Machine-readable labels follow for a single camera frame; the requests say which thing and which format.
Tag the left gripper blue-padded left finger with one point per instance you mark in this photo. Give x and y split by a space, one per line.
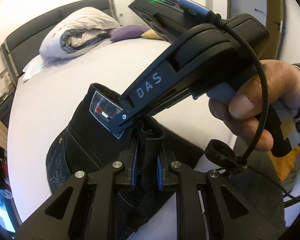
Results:
129 160

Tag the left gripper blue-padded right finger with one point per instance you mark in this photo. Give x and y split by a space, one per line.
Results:
164 159

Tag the black denim pants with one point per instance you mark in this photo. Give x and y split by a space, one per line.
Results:
87 145

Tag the yellow cushion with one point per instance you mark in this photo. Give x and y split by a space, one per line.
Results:
151 34

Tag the purple cushion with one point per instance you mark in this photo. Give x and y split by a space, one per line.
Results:
127 32

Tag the folded white grey duvet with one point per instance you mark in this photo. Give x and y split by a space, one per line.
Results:
77 34

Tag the dark bedside table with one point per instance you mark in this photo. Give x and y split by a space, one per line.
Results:
6 106

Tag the grey upholstered headboard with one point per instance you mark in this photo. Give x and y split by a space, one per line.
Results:
22 45

